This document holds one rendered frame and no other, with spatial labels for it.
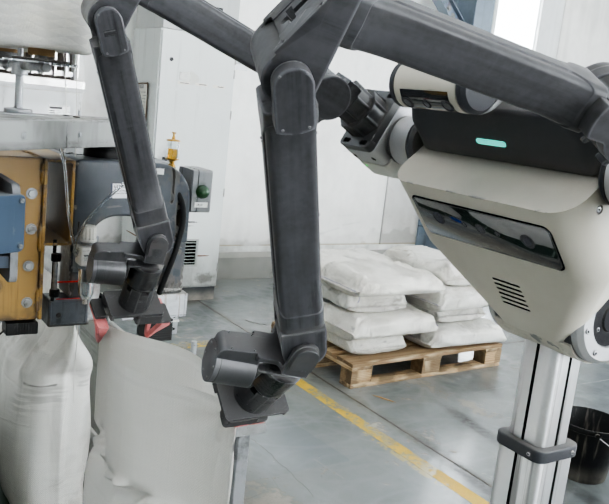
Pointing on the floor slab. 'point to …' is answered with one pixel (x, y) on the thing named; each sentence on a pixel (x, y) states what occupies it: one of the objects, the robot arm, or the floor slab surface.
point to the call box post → (239, 469)
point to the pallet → (422, 357)
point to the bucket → (593, 444)
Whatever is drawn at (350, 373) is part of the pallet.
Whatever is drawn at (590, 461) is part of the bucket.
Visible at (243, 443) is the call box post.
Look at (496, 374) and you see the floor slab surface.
